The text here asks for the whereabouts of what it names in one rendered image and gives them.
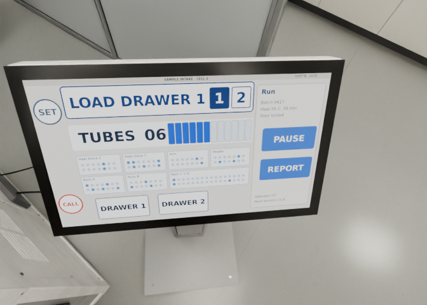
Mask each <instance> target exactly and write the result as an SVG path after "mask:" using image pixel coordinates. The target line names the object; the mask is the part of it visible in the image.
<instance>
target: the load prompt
mask: <svg viewBox="0 0 427 305"><path fill-rule="evenodd" d="M59 91H60V96H61V99H62V105H63V108H64V113H65V118H66V119H93V118H125V117H142V116H174V115H190V114H222V113H239V112H254V93H255V81H232V82H207V83H160V84H136V85H90V86H59Z"/></svg>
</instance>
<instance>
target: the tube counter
mask: <svg viewBox="0 0 427 305"><path fill-rule="evenodd" d="M252 127H253V118H238V119H208V120H192V121H162V122H146V123H142V130H143V136H144V147H160V146H184V145H197V144H221V143H235V142H251V141H252Z"/></svg>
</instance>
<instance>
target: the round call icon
mask: <svg viewBox="0 0 427 305"><path fill-rule="evenodd" d="M55 197H56V200H57V204H58V208H59V211H60V215H71V214H85V213H86V211H85V206H84V202H83V197H82V194H81V193H72V194H56V195H55Z"/></svg>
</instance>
